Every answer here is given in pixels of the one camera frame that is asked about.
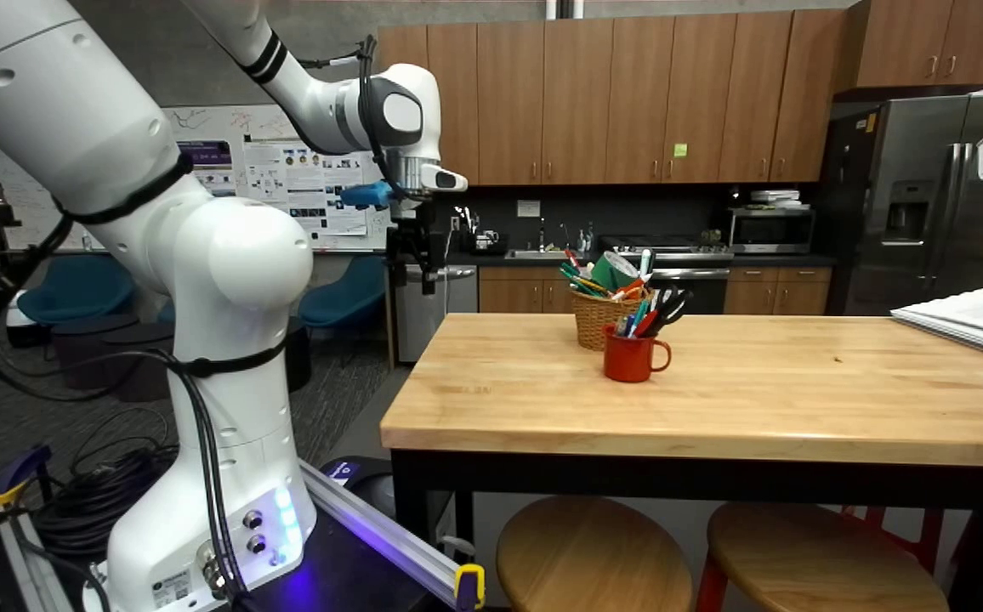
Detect white dishes on microwave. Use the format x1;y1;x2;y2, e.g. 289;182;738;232
744;186;812;212

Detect narrow wooden base cabinet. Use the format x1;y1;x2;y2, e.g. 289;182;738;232
722;265;833;320

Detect white poster board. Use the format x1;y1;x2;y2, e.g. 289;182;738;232
158;101;394;256

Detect green card box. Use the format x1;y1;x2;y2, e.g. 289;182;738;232
574;251;644;294

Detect wide wooden base cabinet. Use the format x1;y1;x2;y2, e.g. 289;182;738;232
475;265;574;316

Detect wooden cabinets above refrigerator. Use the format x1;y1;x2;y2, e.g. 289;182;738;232
833;0;983;95

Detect stainless steel refrigerator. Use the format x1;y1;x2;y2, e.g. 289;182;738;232
815;93;983;320

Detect white paper stack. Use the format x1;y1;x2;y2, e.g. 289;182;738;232
887;282;983;367

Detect yellow clamp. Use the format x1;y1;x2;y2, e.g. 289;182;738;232
453;560;488;612
0;445;40;515

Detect round wooden stool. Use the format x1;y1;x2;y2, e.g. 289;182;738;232
497;496;696;612
690;498;953;612

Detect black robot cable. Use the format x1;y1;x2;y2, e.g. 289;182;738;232
0;179;289;606

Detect black coiled cable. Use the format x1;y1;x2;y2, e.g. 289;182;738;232
31;434;181;566

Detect blue lounge chair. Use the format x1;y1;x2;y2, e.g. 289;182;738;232
294;251;390;341
14;247;138;332

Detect scissors in mug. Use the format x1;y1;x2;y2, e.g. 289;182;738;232
644;285;692;332

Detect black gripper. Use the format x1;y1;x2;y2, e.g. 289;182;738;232
386;191;453;303

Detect wooden table with black legs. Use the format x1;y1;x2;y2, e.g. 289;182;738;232
376;310;983;612

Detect yellow pencil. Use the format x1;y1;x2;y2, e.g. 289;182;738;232
562;278;619;303

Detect stainless steel microwave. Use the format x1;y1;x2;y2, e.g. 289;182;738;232
724;203;815;256

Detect black steel oven range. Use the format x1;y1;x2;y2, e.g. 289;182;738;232
646;260;731;316

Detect wicker basket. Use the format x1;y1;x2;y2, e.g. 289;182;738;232
568;285;644;354

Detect red mug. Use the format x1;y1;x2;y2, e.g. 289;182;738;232
600;327;673;386

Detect long wooden wall cabinets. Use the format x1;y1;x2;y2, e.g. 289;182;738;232
373;9;854;191

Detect aluminium cart rail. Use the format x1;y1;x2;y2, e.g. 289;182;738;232
0;506;75;612
294;456;484;612

